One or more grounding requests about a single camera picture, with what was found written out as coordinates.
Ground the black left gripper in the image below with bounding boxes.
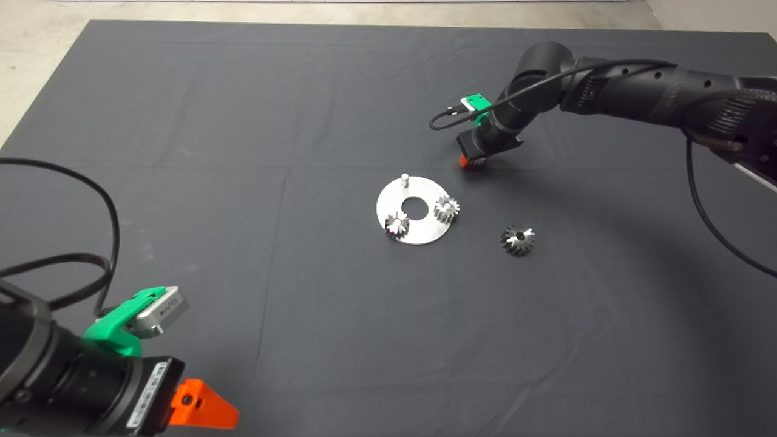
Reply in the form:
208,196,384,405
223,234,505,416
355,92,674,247
115,356,240,437

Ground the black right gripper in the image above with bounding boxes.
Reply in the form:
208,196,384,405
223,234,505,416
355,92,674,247
456,127,524,169

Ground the large steel gear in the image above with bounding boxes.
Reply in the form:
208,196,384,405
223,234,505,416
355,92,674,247
500,223,536,257

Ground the round metal plate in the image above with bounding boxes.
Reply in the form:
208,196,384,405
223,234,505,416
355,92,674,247
376,174,457,246

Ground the dark grey table cloth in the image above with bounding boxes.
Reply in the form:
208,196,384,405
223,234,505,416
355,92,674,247
0,20,777,437

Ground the green right camera mount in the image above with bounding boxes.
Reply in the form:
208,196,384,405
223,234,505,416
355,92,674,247
460,93,492,127

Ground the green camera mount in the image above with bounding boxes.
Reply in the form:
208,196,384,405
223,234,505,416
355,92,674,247
460,93,492,127
82,286,168,359

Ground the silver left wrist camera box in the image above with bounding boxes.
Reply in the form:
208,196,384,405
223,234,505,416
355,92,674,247
135,285,190,339

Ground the green left camera mount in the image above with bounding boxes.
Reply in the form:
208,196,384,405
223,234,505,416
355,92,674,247
82,286,168,359

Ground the black braided left arm hose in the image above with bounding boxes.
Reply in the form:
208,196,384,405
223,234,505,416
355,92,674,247
0,253,115,311

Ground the black braided arm hose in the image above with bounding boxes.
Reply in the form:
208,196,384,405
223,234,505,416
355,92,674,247
685,88,777,154
0,253,115,311

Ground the black left camera cable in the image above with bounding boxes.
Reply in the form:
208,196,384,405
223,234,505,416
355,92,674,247
0,158,121,319

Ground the black braided right arm hose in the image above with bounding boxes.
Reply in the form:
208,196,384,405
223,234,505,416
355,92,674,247
685,88,777,154

